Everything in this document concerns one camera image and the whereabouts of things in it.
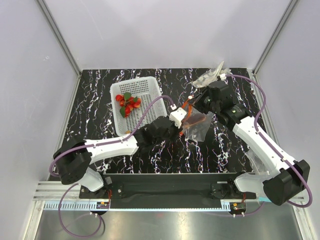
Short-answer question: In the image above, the red orange papaya slice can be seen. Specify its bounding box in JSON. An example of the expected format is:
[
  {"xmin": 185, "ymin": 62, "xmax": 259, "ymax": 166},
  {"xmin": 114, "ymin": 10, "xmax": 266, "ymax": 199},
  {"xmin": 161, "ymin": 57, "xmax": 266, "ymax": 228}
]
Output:
[{"xmin": 183, "ymin": 113, "xmax": 206, "ymax": 128}]

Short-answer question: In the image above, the clear zip bag orange zipper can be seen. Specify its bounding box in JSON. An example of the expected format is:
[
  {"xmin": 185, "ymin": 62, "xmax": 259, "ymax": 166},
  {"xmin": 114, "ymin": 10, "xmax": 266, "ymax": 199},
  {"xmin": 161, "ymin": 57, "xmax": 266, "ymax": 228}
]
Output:
[{"xmin": 179, "ymin": 95, "xmax": 214, "ymax": 142}]

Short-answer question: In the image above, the red strawberry bunch with leaves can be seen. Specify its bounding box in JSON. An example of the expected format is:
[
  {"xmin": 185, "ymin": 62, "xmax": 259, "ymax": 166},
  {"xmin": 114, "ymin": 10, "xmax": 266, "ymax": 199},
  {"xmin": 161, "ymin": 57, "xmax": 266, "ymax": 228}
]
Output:
[{"xmin": 115, "ymin": 92, "xmax": 142, "ymax": 118}]

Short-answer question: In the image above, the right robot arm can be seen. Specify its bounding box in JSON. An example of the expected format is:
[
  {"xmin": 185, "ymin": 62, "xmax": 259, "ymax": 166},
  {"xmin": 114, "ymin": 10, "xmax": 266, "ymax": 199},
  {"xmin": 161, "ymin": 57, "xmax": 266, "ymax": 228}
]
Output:
[{"xmin": 190, "ymin": 81, "xmax": 310, "ymax": 206}]

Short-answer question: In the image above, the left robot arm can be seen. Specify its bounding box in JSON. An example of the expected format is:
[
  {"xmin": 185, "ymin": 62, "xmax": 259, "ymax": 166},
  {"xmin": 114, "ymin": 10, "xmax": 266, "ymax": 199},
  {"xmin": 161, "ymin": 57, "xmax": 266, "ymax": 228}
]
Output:
[{"xmin": 53, "ymin": 116, "xmax": 182, "ymax": 198}]

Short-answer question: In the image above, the clear bag of white pieces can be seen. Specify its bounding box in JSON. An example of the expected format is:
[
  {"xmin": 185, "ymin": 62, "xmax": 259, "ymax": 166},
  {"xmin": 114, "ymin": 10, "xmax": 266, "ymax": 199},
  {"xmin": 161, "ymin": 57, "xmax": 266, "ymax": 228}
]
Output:
[{"xmin": 192, "ymin": 61, "xmax": 231, "ymax": 89}]

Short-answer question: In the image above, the white plastic basket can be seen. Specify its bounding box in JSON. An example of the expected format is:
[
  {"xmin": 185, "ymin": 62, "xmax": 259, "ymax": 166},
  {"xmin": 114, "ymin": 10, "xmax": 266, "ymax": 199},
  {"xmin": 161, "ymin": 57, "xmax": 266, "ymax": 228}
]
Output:
[{"xmin": 110, "ymin": 76, "xmax": 162, "ymax": 137}]

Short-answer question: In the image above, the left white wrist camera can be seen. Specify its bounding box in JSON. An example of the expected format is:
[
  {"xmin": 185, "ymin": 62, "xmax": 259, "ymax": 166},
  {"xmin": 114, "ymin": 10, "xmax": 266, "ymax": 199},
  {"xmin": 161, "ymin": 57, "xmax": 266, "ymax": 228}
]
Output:
[{"xmin": 169, "ymin": 107, "xmax": 188, "ymax": 128}]

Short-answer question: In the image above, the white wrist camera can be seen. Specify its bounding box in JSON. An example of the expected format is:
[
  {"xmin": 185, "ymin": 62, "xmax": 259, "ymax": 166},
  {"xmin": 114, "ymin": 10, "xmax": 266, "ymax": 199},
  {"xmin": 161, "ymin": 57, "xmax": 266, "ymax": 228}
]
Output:
[
  {"xmin": 169, "ymin": 107, "xmax": 188, "ymax": 128},
  {"xmin": 218, "ymin": 70, "xmax": 229, "ymax": 81}
]

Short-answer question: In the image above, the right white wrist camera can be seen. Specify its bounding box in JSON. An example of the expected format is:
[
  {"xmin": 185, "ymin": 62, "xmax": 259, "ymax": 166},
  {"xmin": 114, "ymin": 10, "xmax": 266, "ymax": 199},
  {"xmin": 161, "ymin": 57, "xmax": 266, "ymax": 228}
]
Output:
[{"xmin": 218, "ymin": 70, "xmax": 229, "ymax": 81}]

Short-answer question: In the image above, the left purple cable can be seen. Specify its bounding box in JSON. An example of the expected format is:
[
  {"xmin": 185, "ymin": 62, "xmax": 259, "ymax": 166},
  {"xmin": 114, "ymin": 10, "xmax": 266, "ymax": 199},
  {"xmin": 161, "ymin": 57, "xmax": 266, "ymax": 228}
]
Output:
[{"xmin": 49, "ymin": 95, "xmax": 176, "ymax": 237}]

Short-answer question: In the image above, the purple cable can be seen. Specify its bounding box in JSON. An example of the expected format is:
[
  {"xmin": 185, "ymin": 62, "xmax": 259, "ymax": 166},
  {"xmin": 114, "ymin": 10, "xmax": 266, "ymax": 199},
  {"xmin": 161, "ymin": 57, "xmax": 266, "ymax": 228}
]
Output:
[
  {"xmin": 224, "ymin": 73, "xmax": 313, "ymax": 217},
  {"xmin": 49, "ymin": 95, "xmax": 176, "ymax": 237}
]

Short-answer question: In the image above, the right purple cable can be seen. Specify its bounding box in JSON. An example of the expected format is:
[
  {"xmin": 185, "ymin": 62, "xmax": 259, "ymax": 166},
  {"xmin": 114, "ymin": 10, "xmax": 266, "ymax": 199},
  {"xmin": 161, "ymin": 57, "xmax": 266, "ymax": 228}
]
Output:
[{"xmin": 224, "ymin": 73, "xmax": 313, "ymax": 217}]

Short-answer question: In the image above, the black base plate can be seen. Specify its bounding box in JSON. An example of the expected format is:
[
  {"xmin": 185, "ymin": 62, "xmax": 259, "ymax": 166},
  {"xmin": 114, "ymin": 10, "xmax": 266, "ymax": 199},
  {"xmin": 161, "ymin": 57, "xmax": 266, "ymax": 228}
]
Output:
[{"xmin": 65, "ymin": 173, "xmax": 256, "ymax": 206}]

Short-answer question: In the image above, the right aluminium frame post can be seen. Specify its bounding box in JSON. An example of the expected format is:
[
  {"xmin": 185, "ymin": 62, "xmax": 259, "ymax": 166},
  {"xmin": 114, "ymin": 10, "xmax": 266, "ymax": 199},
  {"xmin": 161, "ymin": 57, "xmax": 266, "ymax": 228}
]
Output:
[{"xmin": 252, "ymin": 0, "xmax": 300, "ymax": 75}]

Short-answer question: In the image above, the aluminium frame post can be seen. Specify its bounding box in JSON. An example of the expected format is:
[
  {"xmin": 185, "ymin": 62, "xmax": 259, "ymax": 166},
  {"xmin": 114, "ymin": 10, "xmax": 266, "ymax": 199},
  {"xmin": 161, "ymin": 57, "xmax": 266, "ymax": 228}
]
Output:
[
  {"xmin": 36, "ymin": 0, "xmax": 82, "ymax": 75},
  {"xmin": 252, "ymin": 0, "xmax": 300, "ymax": 75}
]

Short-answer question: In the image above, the white slotted cable duct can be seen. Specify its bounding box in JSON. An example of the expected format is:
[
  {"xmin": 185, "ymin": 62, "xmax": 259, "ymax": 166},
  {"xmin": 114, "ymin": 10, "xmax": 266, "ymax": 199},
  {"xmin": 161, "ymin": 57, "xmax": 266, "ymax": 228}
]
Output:
[{"xmin": 43, "ymin": 201, "xmax": 232, "ymax": 212}]

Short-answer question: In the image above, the left aluminium frame post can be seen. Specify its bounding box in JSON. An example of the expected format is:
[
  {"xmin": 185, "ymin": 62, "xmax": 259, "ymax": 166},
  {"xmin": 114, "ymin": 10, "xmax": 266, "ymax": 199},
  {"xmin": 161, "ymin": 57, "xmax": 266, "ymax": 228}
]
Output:
[{"xmin": 36, "ymin": 0, "xmax": 82, "ymax": 75}]

